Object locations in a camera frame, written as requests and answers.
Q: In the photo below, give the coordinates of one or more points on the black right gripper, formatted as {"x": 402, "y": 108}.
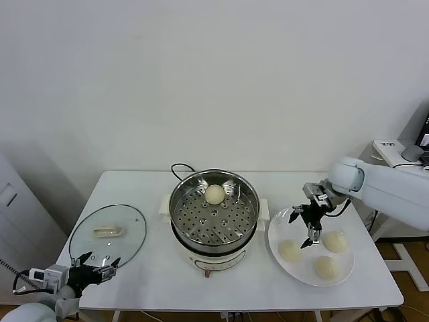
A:
{"x": 315, "y": 214}

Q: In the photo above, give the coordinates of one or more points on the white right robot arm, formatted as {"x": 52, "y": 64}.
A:
{"x": 385, "y": 191}

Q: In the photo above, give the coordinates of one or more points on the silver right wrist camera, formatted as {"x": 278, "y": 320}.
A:
{"x": 312, "y": 190}

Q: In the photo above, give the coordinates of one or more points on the white cabinet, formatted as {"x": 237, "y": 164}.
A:
{"x": 20, "y": 218}

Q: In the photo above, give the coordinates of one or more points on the white round plate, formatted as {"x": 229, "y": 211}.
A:
{"x": 308, "y": 273}

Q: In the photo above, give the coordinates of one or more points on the steel perforated steamer basket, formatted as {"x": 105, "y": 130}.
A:
{"x": 214, "y": 221}

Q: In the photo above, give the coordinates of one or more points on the dark laptop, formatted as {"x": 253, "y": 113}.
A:
{"x": 424, "y": 134}

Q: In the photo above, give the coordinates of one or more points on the grey round puck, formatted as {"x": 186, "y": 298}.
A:
{"x": 411, "y": 153}

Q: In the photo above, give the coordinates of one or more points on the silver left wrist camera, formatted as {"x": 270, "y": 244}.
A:
{"x": 50, "y": 276}

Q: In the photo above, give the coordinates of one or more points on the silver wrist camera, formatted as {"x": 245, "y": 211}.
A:
{"x": 312, "y": 190}
{"x": 50, "y": 276}

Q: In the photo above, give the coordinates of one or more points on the white steamed baozi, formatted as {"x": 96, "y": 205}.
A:
{"x": 326, "y": 267}
{"x": 214, "y": 194}
{"x": 290, "y": 251}
{"x": 335, "y": 241}

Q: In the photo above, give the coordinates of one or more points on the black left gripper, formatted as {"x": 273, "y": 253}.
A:
{"x": 82, "y": 276}

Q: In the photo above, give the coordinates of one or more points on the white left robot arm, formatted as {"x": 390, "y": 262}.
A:
{"x": 27, "y": 313}

